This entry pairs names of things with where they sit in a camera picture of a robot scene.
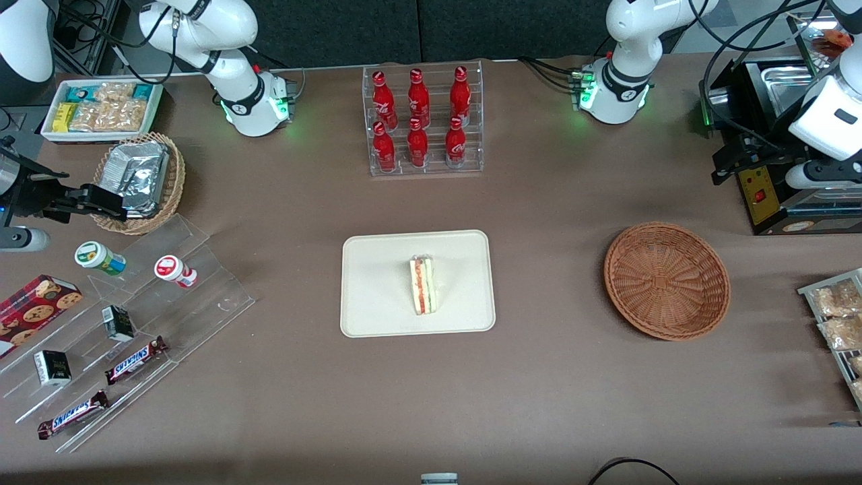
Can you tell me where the Snickers bar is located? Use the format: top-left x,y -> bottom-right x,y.
104,335 -> 169,386
37,389 -> 110,441

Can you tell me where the clear acrylic stepped display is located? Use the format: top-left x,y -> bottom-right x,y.
0,214 -> 257,453

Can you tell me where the clear acrylic bottle rack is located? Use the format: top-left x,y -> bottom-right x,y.
362,61 -> 484,177

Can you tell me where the red plaid cookie box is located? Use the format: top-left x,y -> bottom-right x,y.
0,274 -> 84,359

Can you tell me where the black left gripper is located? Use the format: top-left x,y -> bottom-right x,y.
712,132 -> 803,187

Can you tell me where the black food warmer case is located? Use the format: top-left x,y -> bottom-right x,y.
698,10 -> 862,236

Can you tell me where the small tan wicker basket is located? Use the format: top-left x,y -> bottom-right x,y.
91,132 -> 187,236

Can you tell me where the silver foil packet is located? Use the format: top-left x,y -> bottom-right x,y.
101,141 -> 170,218

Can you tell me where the red cola bottle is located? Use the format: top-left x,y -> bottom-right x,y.
407,118 -> 429,168
407,68 -> 430,127
450,65 -> 471,125
372,71 -> 397,129
445,116 -> 467,168
372,121 -> 397,172

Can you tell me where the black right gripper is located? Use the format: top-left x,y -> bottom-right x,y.
9,160 -> 129,224

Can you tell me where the small black carton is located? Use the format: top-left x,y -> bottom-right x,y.
101,305 -> 135,342
33,350 -> 73,387

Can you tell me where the clear nut packet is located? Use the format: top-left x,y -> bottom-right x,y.
94,82 -> 135,104
71,101 -> 149,133

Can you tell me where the triangular sandwich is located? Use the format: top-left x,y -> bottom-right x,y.
409,255 -> 438,316

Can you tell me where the white rectangular snack tray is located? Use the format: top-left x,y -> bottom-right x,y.
40,79 -> 164,143

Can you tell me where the clear bagged pastry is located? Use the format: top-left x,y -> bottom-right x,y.
818,315 -> 862,351
811,278 -> 862,317

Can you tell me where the green lid cup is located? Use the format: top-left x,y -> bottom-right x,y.
74,241 -> 127,277

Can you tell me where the red lid cup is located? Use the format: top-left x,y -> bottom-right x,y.
154,255 -> 199,289

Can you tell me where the orange fried food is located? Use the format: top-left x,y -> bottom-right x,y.
811,28 -> 851,58

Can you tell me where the grey metal snack tray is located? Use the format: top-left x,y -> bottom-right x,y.
798,268 -> 862,412

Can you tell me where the steel warmer pan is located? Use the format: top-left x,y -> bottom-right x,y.
761,64 -> 826,119

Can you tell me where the black base cable bundle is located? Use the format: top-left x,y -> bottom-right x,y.
519,56 -> 584,92

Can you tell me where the large brown wicker basket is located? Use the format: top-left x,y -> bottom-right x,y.
603,222 -> 731,342

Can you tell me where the black table cable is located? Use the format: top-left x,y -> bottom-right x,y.
587,458 -> 681,485

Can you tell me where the cream plastic tray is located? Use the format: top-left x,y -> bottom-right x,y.
340,230 -> 497,338

